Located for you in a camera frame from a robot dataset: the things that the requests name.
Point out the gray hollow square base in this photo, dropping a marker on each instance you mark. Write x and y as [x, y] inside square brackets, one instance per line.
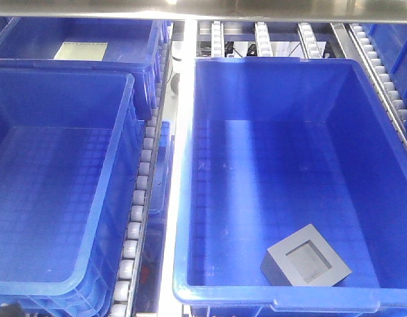
[304, 258]

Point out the large blue bin right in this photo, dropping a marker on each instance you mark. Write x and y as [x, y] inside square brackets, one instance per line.
[274, 145]

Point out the large blue bin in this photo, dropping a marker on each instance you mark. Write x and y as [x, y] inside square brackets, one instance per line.
[274, 145]
[69, 151]

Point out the blue bin with paper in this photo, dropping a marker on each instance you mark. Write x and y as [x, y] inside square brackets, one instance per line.
[134, 46]

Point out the large blue bin left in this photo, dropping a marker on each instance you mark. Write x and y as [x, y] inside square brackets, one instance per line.
[69, 151]

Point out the pale green paper sheet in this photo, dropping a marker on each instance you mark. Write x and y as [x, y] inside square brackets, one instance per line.
[82, 51]

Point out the white roller track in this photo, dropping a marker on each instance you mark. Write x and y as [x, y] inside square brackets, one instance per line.
[128, 274]

